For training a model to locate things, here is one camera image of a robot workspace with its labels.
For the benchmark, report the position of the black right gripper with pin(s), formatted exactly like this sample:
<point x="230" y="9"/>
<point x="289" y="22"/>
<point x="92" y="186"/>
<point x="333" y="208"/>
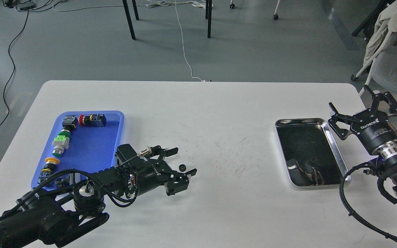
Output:
<point x="374" y="131"/>

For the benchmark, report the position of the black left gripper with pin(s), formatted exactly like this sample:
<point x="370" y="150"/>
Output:
<point x="155" y="172"/>

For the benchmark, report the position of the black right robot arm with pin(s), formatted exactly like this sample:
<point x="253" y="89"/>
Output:
<point x="384" y="166"/>

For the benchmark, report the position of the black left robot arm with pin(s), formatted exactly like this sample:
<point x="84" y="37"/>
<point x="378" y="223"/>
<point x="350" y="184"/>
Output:
<point x="70" y="203"/>

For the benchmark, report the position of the shiny metal tray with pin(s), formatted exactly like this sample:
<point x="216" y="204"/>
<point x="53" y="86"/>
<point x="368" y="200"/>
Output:
<point x="301" y="140"/>

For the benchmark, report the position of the blue plastic tray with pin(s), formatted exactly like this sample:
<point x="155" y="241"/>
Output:
<point x="91" y="149"/>

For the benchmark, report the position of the beige cloth on chair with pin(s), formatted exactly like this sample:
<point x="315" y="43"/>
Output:
<point x="379" y="38"/>

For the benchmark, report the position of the grey black contact block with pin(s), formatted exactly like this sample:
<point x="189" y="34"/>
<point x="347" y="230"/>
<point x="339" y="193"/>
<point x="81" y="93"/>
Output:
<point x="69" y="122"/>

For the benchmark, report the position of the black table leg left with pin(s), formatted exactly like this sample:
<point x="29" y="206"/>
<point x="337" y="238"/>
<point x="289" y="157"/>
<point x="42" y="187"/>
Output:
<point x="128" y="16"/>

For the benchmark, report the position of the black table leg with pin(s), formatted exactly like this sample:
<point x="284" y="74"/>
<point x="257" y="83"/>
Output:
<point x="128" y="16"/>
<point x="208" y="16"/>

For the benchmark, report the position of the black table leg right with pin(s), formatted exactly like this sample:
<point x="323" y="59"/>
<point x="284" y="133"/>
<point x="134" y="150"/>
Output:
<point x="208" y="16"/>

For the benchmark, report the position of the red pushbutton switch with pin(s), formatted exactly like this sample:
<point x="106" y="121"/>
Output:
<point x="93" y="120"/>

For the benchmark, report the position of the green pushbutton switch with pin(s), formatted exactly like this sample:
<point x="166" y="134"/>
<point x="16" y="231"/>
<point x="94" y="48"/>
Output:
<point x="61" y="142"/>

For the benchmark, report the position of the yellow pushbutton switch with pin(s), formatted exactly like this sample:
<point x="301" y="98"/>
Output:
<point x="49" y="168"/>

